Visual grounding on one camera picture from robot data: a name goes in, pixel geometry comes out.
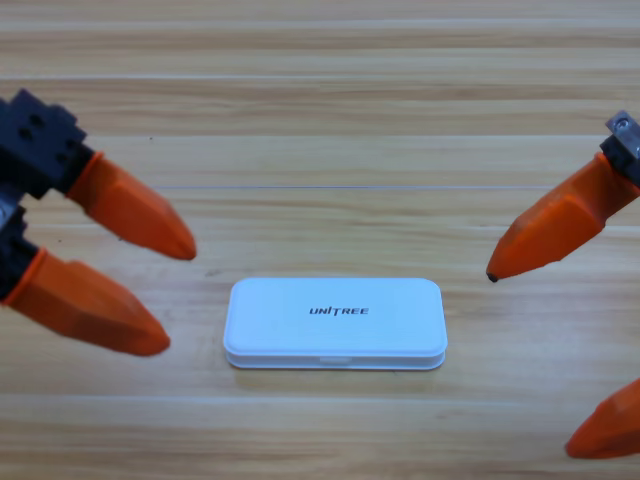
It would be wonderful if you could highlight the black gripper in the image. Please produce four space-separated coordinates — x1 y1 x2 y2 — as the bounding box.
485 110 640 284
0 88 198 301

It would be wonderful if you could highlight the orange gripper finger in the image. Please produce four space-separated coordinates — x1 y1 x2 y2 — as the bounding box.
564 377 640 461
2 248 172 358

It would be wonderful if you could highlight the white Unitree pencil case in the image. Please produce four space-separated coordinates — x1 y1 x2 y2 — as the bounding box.
222 277 448 372

